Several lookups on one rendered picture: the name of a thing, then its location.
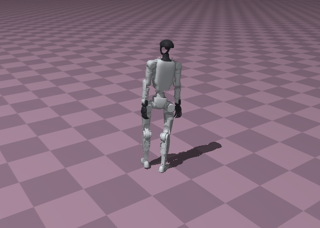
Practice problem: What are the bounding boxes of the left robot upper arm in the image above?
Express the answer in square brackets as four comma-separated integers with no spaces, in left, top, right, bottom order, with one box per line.
[144,60,157,86]

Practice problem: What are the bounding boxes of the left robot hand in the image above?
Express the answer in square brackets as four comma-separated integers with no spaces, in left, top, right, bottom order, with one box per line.
[141,100,149,119]

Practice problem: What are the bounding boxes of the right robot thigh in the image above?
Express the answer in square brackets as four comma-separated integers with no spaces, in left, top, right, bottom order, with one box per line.
[160,101,175,142]

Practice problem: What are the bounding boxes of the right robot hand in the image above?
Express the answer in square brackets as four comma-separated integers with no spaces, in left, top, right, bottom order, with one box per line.
[174,99,182,118]

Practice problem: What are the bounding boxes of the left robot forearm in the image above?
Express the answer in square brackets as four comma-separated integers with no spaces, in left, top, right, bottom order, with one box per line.
[141,80,150,104]

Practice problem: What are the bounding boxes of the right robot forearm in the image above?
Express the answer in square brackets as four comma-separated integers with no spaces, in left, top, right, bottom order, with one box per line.
[174,82,181,104]

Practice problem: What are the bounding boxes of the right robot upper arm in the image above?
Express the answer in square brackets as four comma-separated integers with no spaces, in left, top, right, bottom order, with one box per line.
[173,61,182,87]

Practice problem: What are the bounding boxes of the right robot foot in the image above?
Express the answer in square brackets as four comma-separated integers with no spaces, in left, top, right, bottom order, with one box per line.
[158,164,170,172]

